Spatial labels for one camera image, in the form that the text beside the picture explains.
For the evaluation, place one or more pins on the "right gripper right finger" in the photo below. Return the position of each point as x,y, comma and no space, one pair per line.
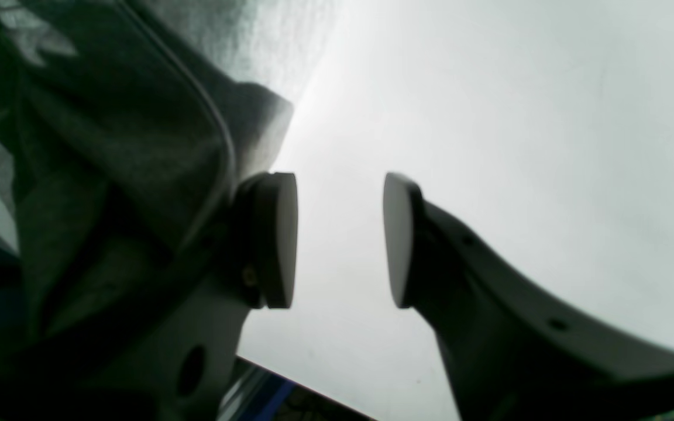
512,350

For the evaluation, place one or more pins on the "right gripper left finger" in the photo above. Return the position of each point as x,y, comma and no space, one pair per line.
175,340

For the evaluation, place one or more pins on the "grey T-shirt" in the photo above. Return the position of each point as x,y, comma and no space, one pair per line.
122,123

